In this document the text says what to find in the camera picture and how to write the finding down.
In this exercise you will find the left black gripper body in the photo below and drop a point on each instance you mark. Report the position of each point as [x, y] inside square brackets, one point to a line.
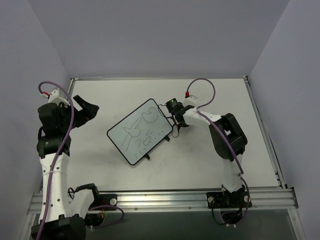
[77, 115]

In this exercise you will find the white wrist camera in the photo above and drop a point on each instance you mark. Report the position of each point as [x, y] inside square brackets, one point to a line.
[56, 96]
[190, 100]

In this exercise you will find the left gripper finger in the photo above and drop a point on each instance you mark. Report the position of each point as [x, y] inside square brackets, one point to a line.
[90, 111]
[81, 102]

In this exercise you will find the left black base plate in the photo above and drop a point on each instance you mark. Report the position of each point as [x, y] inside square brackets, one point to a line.
[108, 201]

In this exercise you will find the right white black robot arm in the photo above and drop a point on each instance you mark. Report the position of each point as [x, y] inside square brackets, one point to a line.
[229, 140]

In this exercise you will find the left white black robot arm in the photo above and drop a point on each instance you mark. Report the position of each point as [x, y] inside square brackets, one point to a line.
[61, 218]

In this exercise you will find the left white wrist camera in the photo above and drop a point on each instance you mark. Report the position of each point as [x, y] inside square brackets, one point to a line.
[56, 96]

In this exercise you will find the small black-framed whiteboard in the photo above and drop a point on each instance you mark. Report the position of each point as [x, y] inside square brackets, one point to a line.
[139, 132]

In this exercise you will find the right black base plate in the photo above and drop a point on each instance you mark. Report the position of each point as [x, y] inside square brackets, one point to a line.
[226, 200]

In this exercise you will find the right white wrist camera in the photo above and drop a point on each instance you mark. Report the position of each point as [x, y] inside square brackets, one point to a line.
[190, 100]

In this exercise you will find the aluminium mounting rail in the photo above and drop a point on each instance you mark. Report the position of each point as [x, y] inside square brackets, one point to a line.
[198, 200]

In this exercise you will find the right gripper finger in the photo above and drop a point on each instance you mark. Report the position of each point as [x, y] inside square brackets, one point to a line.
[182, 122]
[174, 119]

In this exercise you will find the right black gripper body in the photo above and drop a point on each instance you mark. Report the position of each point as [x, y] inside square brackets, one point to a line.
[179, 114]

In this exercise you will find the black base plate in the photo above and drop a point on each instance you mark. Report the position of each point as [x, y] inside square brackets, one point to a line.
[226, 200]
[108, 201]

